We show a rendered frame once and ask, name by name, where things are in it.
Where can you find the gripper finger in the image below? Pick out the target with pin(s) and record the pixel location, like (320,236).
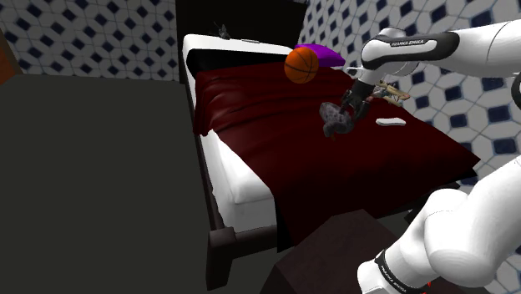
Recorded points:
(361,110)
(346,102)

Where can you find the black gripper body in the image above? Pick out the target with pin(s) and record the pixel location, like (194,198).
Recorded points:
(361,91)

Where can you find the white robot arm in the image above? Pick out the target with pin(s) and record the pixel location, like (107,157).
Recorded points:
(468,240)

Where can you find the grey mottled plush toy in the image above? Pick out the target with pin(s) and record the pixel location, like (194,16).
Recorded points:
(334,120)

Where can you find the tan toy figure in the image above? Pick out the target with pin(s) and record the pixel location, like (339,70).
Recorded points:
(390,94)

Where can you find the white remote control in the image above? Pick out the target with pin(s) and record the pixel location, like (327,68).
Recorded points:
(390,121)

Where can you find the purple pillow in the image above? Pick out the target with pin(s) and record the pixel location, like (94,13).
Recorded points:
(327,57)

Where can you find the orange basketball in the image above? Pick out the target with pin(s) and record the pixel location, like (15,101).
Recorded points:
(301,65)

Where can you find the bed with dark red blanket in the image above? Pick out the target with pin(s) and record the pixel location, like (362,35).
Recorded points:
(285,134)

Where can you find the grey flat device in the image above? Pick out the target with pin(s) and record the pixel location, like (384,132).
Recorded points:
(250,40)

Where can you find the dark spiky figure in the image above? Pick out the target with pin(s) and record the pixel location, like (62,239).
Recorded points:
(222,32)

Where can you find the dark robot stand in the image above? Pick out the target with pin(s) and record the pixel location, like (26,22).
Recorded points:
(325,252)

